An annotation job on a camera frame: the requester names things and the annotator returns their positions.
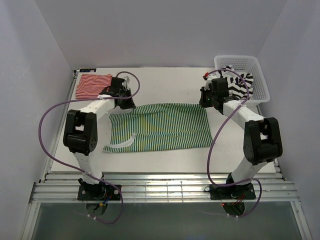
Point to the black white striped tank top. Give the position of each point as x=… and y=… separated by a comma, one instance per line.
x=235, y=85

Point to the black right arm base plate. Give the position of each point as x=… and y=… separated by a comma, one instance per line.
x=245, y=192

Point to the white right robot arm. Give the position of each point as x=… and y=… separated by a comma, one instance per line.
x=262, y=141

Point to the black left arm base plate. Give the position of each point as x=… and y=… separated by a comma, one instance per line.
x=97, y=192

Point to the white perforated plastic basket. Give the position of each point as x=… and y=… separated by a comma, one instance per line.
x=244, y=63

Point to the red white striped tank top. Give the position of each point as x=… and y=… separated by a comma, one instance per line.
x=91, y=85

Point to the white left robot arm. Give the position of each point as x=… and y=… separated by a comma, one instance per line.
x=81, y=131

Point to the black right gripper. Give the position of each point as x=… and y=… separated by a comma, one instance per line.
x=202, y=101

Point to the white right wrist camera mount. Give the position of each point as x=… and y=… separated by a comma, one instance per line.
x=208, y=79

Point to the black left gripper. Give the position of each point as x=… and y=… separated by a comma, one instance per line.
x=130, y=105

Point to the green white striped tank top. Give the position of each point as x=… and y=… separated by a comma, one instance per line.
x=159, y=127

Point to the blue label sticker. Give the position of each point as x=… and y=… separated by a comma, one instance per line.
x=87, y=70

